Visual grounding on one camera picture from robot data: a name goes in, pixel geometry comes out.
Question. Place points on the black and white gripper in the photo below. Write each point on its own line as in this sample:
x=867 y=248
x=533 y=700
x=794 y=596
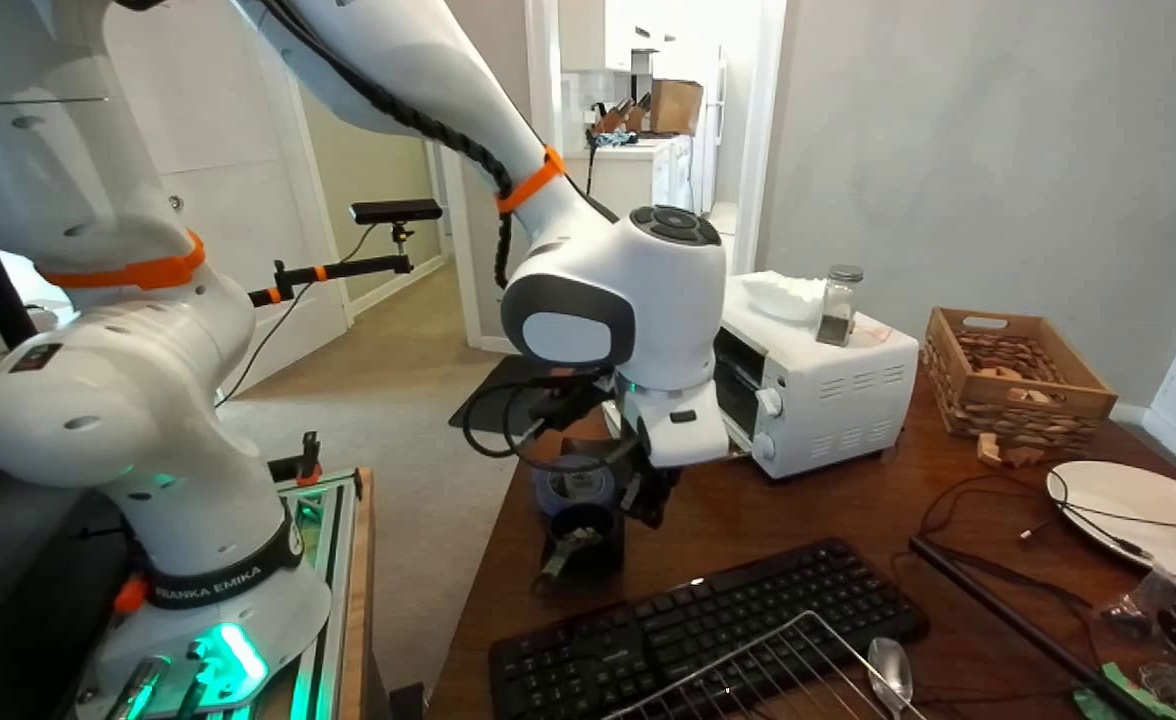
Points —
x=680 y=425

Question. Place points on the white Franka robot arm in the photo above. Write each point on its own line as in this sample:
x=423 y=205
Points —
x=108 y=425

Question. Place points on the white toaster oven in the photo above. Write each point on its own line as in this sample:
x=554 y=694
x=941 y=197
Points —
x=842 y=385

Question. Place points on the black rectangular mat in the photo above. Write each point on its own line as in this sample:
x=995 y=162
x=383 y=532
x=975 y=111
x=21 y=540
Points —
x=613 y=562

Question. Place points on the black computer keyboard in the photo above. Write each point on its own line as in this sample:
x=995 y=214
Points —
x=693 y=602

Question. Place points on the dark floor mat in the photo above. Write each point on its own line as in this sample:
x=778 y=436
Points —
x=475 y=382

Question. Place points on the white paper towel wad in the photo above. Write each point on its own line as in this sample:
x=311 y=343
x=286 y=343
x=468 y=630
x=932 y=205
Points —
x=780 y=298

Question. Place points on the glass spice jar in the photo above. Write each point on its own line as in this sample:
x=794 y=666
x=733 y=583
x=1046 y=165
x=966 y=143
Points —
x=836 y=312

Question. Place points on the robot cart aluminium rails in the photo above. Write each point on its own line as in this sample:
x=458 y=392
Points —
x=350 y=602

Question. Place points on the brown wicker basket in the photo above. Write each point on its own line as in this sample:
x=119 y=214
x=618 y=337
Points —
x=963 y=385

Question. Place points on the white cabinet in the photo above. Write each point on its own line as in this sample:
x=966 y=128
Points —
x=651 y=165

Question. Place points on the black orange clamp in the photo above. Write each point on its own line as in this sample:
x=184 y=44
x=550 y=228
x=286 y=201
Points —
x=311 y=462

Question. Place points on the long black stick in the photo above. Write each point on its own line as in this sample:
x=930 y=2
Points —
x=1003 y=606

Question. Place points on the brown cardboard box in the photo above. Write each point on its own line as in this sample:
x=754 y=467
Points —
x=676 y=107

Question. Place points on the white panel door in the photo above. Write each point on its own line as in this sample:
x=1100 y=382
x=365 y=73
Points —
x=281 y=187

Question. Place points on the white plate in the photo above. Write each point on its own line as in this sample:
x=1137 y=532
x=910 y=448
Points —
x=1150 y=546

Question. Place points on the green flat object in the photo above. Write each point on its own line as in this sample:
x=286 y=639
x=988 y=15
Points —
x=1120 y=696

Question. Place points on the clear plastic bag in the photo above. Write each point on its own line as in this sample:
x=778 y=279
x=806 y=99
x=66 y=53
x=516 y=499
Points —
x=1150 y=624

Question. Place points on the large black case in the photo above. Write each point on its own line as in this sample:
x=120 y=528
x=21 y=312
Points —
x=3 y=602

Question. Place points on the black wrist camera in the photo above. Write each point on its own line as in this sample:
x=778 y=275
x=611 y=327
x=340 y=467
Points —
x=571 y=404

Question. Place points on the black stereo camera bar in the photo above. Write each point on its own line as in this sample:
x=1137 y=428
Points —
x=395 y=208

